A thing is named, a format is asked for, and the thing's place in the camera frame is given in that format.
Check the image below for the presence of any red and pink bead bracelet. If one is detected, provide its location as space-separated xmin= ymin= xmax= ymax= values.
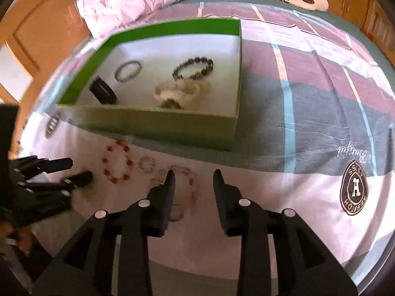
xmin=101 ymin=138 xmax=135 ymax=185

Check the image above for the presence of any small rhinestone ring bracelet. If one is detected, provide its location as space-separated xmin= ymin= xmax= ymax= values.
xmin=137 ymin=155 xmax=156 ymax=174

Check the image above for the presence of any pink crystal bead bracelet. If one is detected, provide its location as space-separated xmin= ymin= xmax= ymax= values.
xmin=149 ymin=164 xmax=202 ymax=223

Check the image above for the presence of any black wristband watch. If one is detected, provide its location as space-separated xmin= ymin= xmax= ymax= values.
xmin=89 ymin=77 xmax=117 ymax=105

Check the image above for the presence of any thin metal bangle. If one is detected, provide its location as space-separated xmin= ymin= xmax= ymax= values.
xmin=115 ymin=60 xmax=143 ymax=83

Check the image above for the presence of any dark brown bead bracelet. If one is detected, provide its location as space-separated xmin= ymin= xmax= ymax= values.
xmin=171 ymin=55 xmax=215 ymax=82

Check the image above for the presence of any plaid bed sheet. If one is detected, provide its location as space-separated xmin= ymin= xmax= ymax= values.
xmin=21 ymin=0 xmax=394 ymax=295

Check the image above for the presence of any green cardboard box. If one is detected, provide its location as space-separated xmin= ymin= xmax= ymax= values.
xmin=57 ymin=18 xmax=242 ymax=150

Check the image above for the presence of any wooden bed frame rail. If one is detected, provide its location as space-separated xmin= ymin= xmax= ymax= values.
xmin=362 ymin=0 xmax=394 ymax=65

